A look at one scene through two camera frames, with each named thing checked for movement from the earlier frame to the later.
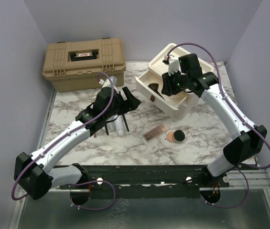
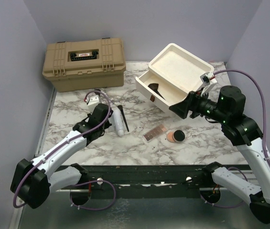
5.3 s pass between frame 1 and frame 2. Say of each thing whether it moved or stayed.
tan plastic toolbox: stayed
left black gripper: moved
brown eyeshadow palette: stayed
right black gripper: moved
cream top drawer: stayed
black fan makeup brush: stayed
